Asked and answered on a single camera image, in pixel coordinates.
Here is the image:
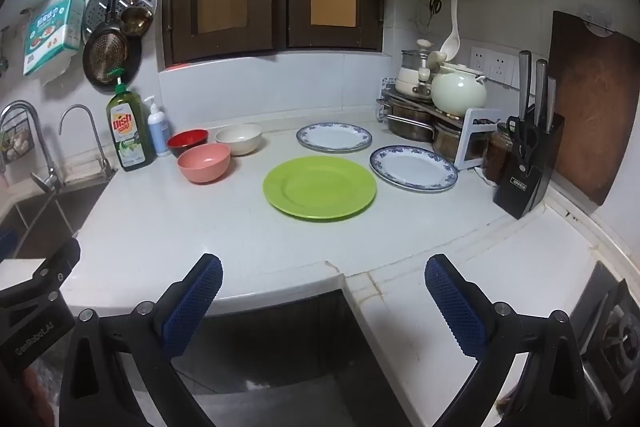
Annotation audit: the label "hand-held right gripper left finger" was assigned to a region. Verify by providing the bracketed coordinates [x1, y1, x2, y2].
[60, 253, 224, 427]

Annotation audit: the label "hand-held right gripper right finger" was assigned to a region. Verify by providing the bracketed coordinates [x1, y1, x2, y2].
[424, 253, 591, 427]

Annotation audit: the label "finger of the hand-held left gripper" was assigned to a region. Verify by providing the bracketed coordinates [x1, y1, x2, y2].
[0, 237, 82, 308]
[0, 228, 19, 260]

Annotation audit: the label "red bowl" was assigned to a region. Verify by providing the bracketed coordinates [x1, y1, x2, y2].
[166, 129, 209, 158]

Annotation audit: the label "white bowl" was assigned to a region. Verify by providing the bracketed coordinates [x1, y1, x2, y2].
[215, 124, 263, 156]

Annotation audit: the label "blue floral white plate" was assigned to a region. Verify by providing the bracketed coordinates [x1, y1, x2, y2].
[369, 145, 459, 194]
[296, 122, 373, 154]

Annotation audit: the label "steel sink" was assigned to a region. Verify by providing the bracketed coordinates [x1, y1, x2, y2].
[0, 179, 108, 260]

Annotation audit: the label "chrome lever faucet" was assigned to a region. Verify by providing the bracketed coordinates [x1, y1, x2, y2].
[0, 101, 63, 192]

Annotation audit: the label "thin gooseneck faucet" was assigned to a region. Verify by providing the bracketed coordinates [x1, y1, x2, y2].
[59, 104, 115, 180]

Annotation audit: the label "pink bowl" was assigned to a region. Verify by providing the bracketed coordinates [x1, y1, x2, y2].
[177, 143, 232, 184]

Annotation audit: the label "black knife block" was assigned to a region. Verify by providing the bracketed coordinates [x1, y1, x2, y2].
[492, 109, 566, 220]

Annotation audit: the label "green dish soap bottle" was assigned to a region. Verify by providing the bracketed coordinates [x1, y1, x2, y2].
[106, 77, 157, 172]

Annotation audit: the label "black gas stove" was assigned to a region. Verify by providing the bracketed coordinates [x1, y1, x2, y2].
[570, 259, 640, 408]

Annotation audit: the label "brown glass jar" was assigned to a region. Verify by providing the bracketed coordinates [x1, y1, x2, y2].
[484, 124, 513, 182]

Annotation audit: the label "blue pump bottle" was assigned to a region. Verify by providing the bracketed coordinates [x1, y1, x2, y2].
[144, 95, 172, 158]

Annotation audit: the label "white pot rack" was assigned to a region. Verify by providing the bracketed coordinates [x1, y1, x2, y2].
[377, 77, 503, 170]

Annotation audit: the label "small steel pot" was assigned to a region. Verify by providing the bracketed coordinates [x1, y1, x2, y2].
[432, 119, 471, 160]

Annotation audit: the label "green plate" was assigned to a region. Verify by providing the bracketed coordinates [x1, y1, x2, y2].
[262, 156, 377, 222]

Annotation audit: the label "black kitchen scissors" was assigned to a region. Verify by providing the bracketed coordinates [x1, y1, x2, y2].
[506, 114, 538, 170]

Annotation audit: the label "large steel pot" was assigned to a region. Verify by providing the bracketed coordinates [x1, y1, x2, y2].
[384, 99, 436, 142]

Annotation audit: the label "hanging pans and steamer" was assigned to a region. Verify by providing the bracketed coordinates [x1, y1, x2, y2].
[82, 0, 142, 94]

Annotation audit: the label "paper towel pack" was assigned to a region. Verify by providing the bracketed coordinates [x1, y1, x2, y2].
[22, 0, 88, 85]

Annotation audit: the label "cream ceramic casserole pot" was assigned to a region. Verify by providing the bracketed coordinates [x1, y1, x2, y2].
[431, 63, 488, 116]

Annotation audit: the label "brown wooden cutting board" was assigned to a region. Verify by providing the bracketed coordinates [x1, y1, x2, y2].
[547, 11, 640, 206]

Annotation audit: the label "brass ladle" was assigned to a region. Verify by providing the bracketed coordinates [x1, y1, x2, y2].
[120, 0, 154, 36]

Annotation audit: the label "glass kettle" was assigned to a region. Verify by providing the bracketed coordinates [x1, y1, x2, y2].
[400, 49, 441, 72]

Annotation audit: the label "white ladle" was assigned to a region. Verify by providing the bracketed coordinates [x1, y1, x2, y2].
[439, 0, 462, 60]

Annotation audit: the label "wire sink basket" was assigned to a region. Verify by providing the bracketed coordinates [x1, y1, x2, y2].
[0, 122, 36, 165]

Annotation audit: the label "steel handled knife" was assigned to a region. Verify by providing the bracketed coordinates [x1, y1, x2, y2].
[517, 50, 533, 122]
[545, 77, 557, 132]
[534, 59, 548, 128]

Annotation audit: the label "white wall power outlet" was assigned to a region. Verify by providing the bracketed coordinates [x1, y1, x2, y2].
[470, 47, 493, 75]
[487, 54, 518, 86]

